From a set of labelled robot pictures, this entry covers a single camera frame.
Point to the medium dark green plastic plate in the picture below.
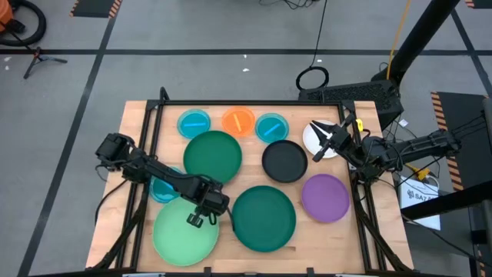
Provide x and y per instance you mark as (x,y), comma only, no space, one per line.
(212,154)

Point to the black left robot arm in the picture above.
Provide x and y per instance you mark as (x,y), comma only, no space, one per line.
(153,169)

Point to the light green plastic plate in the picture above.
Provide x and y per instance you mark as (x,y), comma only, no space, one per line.
(177,246)

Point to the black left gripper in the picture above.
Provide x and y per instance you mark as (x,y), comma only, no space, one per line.
(209,196)

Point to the purple plastic plate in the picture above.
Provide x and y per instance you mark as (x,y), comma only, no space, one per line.
(325,198)

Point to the hazard-striped black floor mat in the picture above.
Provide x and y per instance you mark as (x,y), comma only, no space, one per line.
(480,3)
(92,7)
(461,115)

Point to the black camera post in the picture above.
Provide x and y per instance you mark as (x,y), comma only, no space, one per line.
(419,34)

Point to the white printed cardboard box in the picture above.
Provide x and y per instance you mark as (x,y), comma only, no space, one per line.
(419,200)

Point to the orange transparent plastic plate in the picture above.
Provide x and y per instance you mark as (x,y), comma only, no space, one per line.
(238,122)

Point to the blue transparent plastic plate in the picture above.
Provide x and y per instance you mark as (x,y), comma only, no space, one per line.
(194,124)
(272,129)
(161,192)

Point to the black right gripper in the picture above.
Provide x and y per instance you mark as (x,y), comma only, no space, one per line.
(338,140)

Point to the black perforated computer case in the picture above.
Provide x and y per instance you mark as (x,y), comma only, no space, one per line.
(346,92)

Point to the large dark green plastic plate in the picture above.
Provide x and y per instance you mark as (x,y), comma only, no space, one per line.
(263,219)

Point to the black tripod stand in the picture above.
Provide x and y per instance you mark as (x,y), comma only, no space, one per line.
(38,58)

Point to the black plastic plate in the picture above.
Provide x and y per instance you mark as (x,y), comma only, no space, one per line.
(284,161)

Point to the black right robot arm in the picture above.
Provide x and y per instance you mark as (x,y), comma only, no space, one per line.
(403,150)

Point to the black metal beam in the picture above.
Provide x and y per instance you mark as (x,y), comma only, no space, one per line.
(446,204)

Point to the small white tag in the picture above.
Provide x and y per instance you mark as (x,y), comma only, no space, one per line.
(403,122)

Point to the white plastic plate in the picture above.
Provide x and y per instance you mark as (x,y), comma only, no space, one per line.
(309,143)

